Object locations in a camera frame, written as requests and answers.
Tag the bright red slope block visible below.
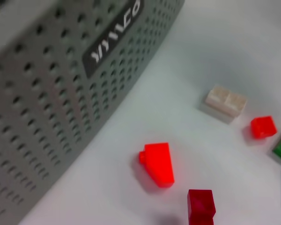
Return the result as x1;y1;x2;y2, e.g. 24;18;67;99
138;142;176;189

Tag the white building block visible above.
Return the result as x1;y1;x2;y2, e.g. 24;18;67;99
200;84;248;125

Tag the dark red long block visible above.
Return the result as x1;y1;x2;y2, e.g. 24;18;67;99
186;189;217;225

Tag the grey perforated storage bin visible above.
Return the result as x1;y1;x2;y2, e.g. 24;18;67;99
0;0;186;225

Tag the small red square block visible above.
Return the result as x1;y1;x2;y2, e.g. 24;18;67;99
250;115;278;140

